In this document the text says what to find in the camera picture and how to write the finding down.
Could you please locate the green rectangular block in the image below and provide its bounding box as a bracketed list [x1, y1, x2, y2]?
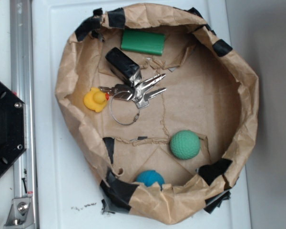
[121, 30, 165, 56]

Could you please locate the metal corner bracket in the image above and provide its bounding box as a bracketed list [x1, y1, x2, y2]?
[4, 197, 33, 229]

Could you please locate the yellow rubber duck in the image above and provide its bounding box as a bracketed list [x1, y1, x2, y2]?
[83, 87, 109, 113]

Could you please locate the green dimpled foam ball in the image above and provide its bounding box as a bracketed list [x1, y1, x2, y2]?
[170, 130, 201, 160]

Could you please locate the blue ball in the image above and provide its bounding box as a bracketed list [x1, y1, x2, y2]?
[135, 170, 165, 189]

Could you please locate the black taped box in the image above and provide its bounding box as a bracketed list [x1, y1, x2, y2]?
[105, 47, 142, 87]

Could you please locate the silver key bunch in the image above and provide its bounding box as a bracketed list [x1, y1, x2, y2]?
[98, 73, 166, 109]

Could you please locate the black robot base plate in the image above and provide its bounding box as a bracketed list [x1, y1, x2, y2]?
[0, 82, 26, 178]

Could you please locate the wire key ring loop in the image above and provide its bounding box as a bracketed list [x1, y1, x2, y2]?
[110, 94, 141, 126]

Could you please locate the aluminium extrusion rail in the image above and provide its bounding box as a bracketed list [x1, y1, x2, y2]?
[10, 0, 40, 229]

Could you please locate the brown paper bag bin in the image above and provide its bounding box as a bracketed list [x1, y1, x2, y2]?
[55, 3, 259, 225]

